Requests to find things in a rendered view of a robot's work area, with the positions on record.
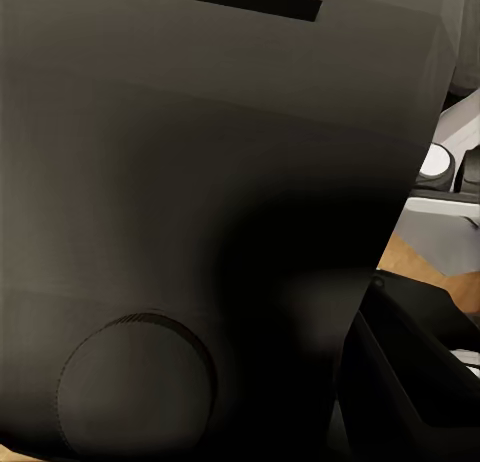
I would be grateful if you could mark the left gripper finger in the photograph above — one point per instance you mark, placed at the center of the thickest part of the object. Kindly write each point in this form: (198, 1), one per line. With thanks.
(403, 395)

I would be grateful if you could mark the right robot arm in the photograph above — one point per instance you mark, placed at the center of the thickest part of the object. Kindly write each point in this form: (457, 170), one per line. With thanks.
(438, 189)

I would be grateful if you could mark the desk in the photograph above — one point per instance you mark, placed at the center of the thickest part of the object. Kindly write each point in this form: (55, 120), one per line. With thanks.
(450, 243)

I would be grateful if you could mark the digital camera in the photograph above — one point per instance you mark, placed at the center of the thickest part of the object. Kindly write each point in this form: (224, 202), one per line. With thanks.
(194, 198)

